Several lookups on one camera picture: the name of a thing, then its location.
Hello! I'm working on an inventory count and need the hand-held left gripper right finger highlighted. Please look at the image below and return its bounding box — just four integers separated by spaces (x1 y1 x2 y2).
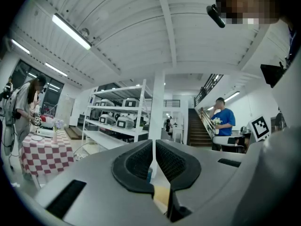
156 139 262 226

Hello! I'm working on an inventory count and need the white flat tabletop appliance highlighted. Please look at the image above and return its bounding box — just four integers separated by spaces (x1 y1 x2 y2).
35 128 54 138

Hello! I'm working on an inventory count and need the brown staircase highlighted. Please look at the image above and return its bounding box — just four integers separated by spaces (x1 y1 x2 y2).
187 108 214 147

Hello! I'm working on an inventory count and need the group of white grey cookers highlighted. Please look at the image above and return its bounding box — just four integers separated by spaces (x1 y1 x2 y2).
90 97 142 129

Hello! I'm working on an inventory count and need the black chest-mounted device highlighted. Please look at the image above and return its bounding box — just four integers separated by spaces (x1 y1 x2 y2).
260 61 287 89

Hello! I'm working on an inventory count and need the red white checkered tablecloth table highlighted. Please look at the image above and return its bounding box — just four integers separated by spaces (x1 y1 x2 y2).
20 129 75 189

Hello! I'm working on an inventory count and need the white metal shelf rack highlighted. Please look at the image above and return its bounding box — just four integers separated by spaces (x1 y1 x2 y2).
81 79 153 152

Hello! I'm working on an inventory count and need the white round table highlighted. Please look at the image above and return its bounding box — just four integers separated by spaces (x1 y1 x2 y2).
212 135 246 153

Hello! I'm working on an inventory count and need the black balcony railing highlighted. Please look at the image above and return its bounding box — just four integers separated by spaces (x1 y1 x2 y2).
193 73 224 107

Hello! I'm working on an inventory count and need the dark glass window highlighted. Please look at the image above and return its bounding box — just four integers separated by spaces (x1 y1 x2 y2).
11 59 64 119

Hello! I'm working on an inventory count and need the white flower bouquet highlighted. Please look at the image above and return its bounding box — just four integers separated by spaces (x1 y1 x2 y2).
211 117 223 136

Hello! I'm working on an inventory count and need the black head-mounted camera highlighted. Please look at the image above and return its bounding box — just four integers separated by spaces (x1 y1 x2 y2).
206 3 226 29

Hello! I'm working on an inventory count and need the vase with pale flowers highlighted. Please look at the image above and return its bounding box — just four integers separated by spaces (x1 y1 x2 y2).
51 118 65 143

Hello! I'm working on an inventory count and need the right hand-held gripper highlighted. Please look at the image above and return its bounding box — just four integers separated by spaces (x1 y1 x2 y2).
230 115 301 226

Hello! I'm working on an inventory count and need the person's head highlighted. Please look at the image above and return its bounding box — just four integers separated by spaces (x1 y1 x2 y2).
215 0 284 25

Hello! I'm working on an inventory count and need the long ceiling tube light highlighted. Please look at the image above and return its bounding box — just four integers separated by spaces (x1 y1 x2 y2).
10 39 31 55
44 62 69 77
223 91 241 103
51 13 92 51

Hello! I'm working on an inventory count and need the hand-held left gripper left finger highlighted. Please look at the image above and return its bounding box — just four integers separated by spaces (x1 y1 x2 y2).
35 139 169 226

